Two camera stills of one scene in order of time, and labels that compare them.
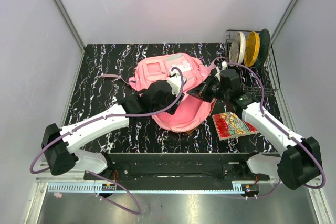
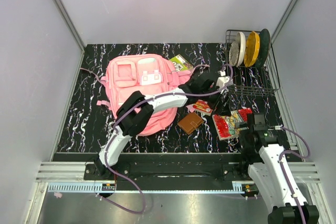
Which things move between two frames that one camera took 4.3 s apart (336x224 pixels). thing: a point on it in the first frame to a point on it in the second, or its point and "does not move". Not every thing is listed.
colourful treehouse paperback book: [228, 125] does not move
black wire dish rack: [253, 80] does not move
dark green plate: [264, 47] does not move
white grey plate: [238, 49] does not move
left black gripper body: [171, 98] to [214, 99]
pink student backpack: [182, 71] to [151, 74]
